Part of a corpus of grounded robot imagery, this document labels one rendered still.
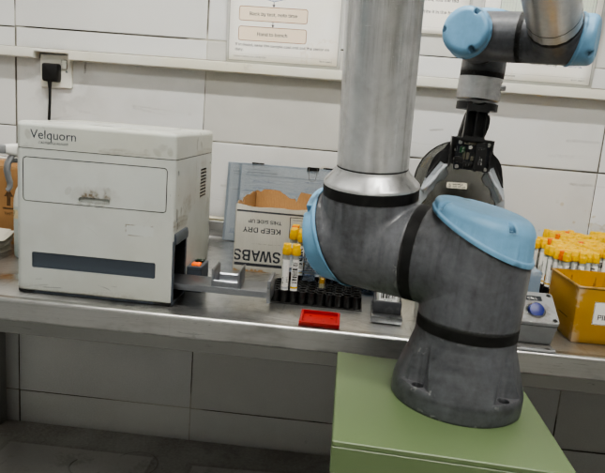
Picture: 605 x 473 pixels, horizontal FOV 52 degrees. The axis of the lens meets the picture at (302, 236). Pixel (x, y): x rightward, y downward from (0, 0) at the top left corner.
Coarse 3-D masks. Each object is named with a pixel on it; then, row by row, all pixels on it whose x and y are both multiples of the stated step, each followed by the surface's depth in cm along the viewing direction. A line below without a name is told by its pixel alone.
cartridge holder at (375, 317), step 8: (376, 304) 108; (384, 304) 108; (392, 304) 108; (400, 304) 108; (376, 312) 108; (384, 312) 108; (392, 312) 108; (400, 312) 108; (376, 320) 107; (384, 320) 107; (392, 320) 106; (400, 320) 106
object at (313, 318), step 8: (304, 312) 109; (312, 312) 109; (320, 312) 108; (328, 312) 108; (304, 320) 105; (312, 320) 105; (320, 320) 105; (328, 320) 106; (336, 320) 106; (336, 328) 102
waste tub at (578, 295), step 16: (560, 272) 112; (576, 272) 116; (592, 272) 115; (560, 288) 111; (576, 288) 104; (592, 288) 103; (560, 304) 111; (576, 304) 104; (592, 304) 104; (560, 320) 110; (576, 320) 104; (592, 320) 104; (576, 336) 105; (592, 336) 105
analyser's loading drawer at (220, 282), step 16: (224, 272) 112; (240, 272) 107; (272, 272) 112; (176, 288) 108; (192, 288) 108; (208, 288) 107; (224, 288) 107; (240, 288) 107; (256, 288) 108; (272, 288) 110
